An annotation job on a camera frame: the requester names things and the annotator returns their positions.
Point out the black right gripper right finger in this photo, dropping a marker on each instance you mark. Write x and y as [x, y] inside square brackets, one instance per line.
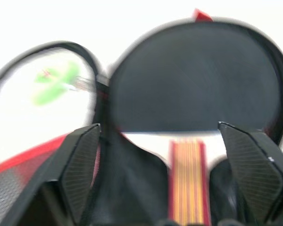
[257, 169]

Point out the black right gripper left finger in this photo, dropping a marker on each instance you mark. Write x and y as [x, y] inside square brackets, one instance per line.
[75, 164]

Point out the table tennis paddle black rubber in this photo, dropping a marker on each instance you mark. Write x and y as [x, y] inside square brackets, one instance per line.
[193, 82]

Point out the red black white paddle case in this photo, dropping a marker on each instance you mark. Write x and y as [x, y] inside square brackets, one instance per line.
[127, 179]

